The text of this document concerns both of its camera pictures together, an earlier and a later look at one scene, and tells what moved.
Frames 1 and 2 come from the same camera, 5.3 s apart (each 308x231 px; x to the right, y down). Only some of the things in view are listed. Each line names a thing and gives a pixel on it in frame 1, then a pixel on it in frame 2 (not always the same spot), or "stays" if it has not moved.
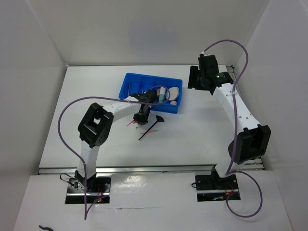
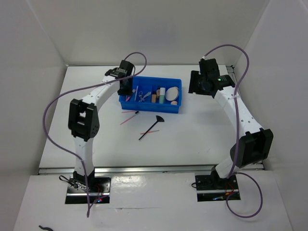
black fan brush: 159,119 stays
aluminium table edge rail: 185,169 stays
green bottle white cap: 162,94 stays
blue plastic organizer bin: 169,90 stays
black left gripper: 143,121 → 128,92
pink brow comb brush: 133,121 → 135,113
